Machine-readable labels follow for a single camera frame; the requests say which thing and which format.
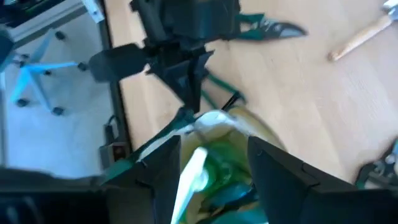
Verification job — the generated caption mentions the black power supply box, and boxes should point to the black power supply box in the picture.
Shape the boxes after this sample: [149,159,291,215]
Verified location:
[98,114,127,170]

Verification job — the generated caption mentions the grey desk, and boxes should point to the grey desk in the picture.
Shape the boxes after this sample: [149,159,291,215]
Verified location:
[0,0,105,43]

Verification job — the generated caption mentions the white plastic stick tool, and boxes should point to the white plastic stick tool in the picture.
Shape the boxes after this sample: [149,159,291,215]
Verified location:
[170,146,210,224]

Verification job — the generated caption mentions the cream canvas garden bag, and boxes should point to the cream canvas garden bag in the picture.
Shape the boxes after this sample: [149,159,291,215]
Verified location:
[102,105,289,224]

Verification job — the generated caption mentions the green-handled pruning shears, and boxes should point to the green-handled pruning shears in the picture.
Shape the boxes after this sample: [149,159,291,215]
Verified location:
[231,12,308,42]

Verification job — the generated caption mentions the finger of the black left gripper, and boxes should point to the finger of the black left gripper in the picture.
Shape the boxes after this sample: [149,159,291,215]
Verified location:
[146,57,201,113]
[188,49,216,103]

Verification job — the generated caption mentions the wooden-handled garden tool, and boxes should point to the wooden-handled garden tool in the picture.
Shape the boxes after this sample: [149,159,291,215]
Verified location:
[356,139,398,191]

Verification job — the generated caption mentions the black table frame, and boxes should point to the black table frame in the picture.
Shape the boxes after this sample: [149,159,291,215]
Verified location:
[98,0,133,150]

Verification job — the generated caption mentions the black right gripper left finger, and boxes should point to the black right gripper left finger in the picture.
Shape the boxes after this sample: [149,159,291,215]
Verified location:
[104,135,182,224]

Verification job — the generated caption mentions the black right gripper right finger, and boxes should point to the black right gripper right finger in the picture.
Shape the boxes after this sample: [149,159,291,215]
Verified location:
[248,136,398,224]

